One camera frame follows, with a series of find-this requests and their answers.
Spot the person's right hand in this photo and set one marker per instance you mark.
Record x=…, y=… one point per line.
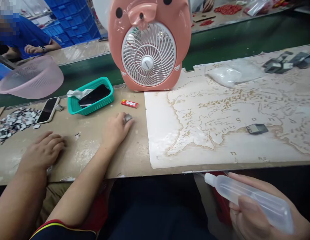
x=255, y=225

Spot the person's left hand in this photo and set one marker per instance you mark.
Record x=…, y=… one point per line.
x=114, y=130

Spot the person's left fingers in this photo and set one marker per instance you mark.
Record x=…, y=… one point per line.
x=119, y=117

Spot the small silver metal piece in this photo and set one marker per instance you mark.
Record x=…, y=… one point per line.
x=127, y=118

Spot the clear plastic squeeze bottle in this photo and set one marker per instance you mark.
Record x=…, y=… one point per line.
x=227, y=186

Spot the red lighter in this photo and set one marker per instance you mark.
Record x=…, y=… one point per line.
x=129, y=104

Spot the teal plastic basket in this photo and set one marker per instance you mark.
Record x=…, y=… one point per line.
x=94, y=106

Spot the black smartphone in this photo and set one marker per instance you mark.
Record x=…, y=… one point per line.
x=94, y=96

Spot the crumpled white tissue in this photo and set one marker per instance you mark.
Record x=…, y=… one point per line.
x=76, y=93

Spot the pink pig-shaped fan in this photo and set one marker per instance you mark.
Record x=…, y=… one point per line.
x=149, y=57

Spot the smartphone in white case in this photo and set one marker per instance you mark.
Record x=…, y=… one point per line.
x=47, y=110

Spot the pink plastic colander basket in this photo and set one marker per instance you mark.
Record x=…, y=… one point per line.
x=32, y=77

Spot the beige map-printed mat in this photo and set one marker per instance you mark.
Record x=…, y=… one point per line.
x=220, y=112

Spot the stack of blue crates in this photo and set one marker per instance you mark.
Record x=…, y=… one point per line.
x=74, y=22

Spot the pile of small black-white chips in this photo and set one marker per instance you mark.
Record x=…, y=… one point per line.
x=14, y=123

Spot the clear bag of white parts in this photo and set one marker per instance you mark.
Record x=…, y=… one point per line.
x=230, y=75

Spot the green conveyor belt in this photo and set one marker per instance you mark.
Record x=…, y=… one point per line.
x=220, y=47

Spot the single dark grey casing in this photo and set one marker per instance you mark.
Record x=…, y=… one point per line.
x=257, y=129

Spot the pile of red parts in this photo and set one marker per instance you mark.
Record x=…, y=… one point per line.
x=227, y=9

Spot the pile of dark grey parts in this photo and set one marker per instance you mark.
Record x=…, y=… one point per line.
x=285, y=63

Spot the clear bag with red parts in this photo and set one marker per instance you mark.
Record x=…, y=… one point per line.
x=265, y=7

